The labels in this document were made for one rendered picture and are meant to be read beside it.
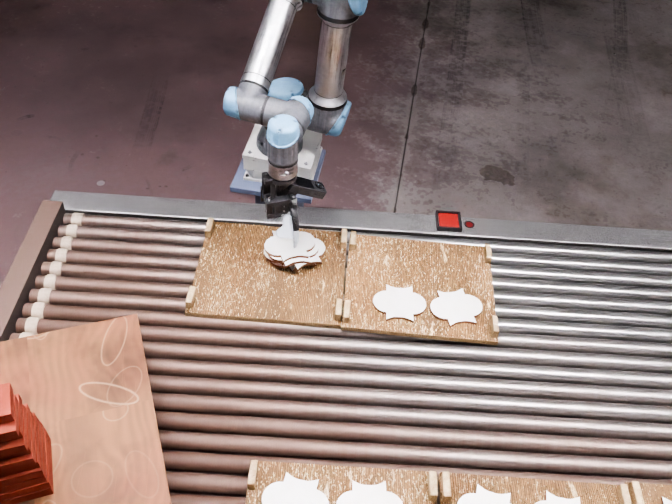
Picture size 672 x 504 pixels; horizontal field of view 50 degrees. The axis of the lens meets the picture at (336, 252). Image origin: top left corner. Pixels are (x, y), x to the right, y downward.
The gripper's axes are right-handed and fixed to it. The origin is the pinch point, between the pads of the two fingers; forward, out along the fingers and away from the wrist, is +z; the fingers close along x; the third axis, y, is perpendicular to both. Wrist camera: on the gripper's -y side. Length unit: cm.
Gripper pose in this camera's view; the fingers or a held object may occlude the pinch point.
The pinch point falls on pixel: (290, 229)
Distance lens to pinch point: 194.1
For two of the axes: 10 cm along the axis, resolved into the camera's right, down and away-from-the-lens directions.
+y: -9.5, 1.8, -2.5
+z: -0.6, 7.0, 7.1
